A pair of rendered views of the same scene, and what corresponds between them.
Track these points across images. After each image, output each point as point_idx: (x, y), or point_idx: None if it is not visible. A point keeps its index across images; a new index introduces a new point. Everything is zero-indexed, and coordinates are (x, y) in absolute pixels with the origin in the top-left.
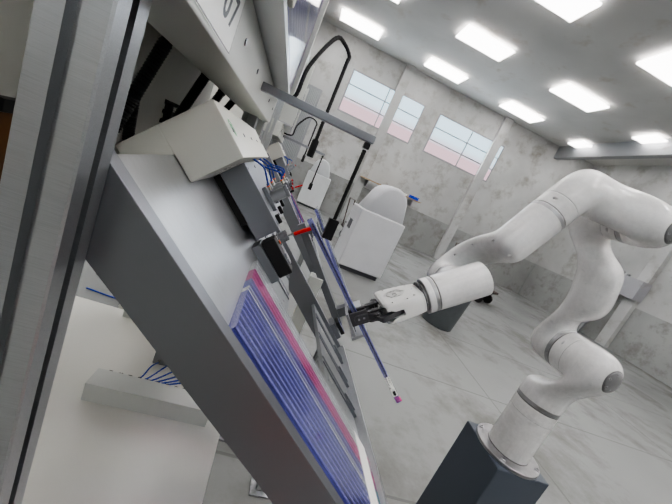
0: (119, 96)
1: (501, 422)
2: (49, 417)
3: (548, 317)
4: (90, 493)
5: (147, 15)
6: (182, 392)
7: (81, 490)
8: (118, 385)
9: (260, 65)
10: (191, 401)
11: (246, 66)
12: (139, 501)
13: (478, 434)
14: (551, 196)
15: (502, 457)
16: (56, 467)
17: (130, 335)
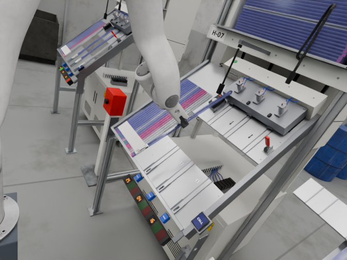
0: (207, 51)
1: (2, 199)
2: (213, 159)
3: (11, 83)
4: (187, 150)
5: (213, 42)
6: (203, 167)
7: (189, 150)
8: (214, 162)
9: (255, 45)
10: (198, 166)
11: (237, 45)
12: None
13: (18, 218)
14: None
15: (5, 197)
16: (197, 152)
17: (245, 191)
